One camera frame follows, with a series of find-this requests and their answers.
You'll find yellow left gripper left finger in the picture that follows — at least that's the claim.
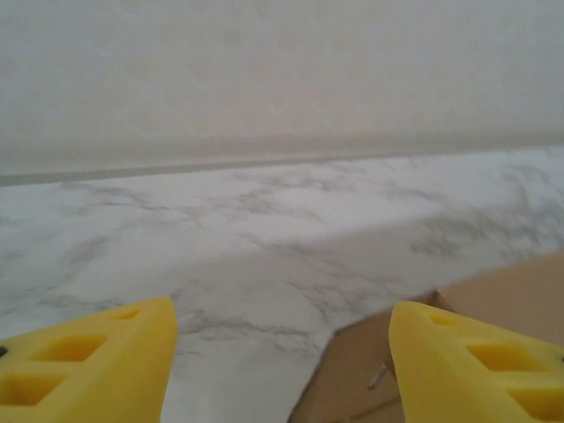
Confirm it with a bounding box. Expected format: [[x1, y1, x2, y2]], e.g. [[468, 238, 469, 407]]
[[0, 297, 179, 423]]

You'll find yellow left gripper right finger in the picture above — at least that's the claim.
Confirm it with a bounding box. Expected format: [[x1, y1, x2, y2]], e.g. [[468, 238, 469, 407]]
[[388, 301, 564, 423]]

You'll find brown cardboard box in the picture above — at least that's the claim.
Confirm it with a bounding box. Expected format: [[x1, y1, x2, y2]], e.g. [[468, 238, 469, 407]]
[[288, 253, 564, 423]]

